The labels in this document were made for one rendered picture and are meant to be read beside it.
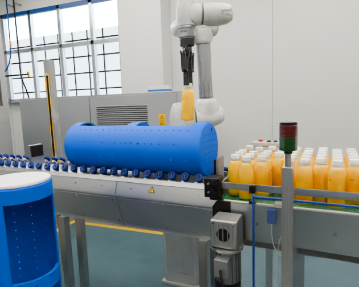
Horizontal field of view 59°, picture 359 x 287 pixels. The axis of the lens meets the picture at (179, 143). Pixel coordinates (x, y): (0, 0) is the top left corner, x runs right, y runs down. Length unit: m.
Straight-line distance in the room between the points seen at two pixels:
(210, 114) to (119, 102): 1.55
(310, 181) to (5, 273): 1.30
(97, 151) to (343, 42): 3.30
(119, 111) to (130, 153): 1.89
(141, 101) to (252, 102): 1.60
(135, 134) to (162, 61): 2.78
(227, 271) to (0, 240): 0.92
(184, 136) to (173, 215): 0.43
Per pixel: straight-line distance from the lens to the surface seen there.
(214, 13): 1.70
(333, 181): 1.40
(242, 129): 4.39
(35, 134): 4.40
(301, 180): 1.40
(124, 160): 1.76
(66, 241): 2.30
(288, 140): 1.17
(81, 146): 1.93
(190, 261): 2.43
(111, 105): 3.63
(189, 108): 1.65
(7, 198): 1.45
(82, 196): 2.02
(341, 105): 4.31
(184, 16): 1.68
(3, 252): 1.54
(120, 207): 1.88
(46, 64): 2.74
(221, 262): 1.37
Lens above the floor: 1.35
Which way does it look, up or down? 8 degrees down
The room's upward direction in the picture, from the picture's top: 2 degrees counter-clockwise
